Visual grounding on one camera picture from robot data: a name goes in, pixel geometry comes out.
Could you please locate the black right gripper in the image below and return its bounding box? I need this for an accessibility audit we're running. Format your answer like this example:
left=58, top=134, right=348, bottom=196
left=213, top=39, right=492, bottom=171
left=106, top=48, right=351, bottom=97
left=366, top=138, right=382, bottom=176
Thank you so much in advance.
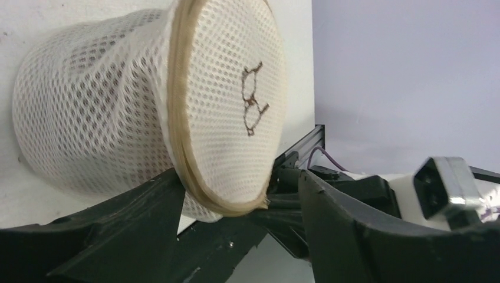
left=269, top=166, right=401, bottom=260

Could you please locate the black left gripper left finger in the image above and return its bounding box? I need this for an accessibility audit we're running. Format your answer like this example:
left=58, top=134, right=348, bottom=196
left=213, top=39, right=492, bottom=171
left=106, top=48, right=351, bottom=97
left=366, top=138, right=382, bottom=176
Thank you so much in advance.
left=1, top=169, right=185, bottom=282

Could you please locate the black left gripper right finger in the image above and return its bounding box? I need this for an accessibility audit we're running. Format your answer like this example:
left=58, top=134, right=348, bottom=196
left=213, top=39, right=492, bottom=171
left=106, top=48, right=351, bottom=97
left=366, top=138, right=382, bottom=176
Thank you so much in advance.
left=298, top=170, right=499, bottom=282

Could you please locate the white round mesh laundry bag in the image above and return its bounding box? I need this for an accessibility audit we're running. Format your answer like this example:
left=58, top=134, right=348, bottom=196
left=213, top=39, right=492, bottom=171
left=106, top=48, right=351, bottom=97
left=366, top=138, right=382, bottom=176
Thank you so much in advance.
left=12, top=1, right=287, bottom=222

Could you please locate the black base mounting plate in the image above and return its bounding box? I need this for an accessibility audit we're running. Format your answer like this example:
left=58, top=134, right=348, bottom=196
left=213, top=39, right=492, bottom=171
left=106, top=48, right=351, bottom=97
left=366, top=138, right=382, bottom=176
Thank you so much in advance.
left=172, top=212, right=310, bottom=283

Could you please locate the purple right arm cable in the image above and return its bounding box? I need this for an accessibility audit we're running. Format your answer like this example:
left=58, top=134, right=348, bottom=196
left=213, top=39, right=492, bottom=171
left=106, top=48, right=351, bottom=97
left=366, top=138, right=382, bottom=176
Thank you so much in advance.
left=306, top=146, right=348, bottom=173

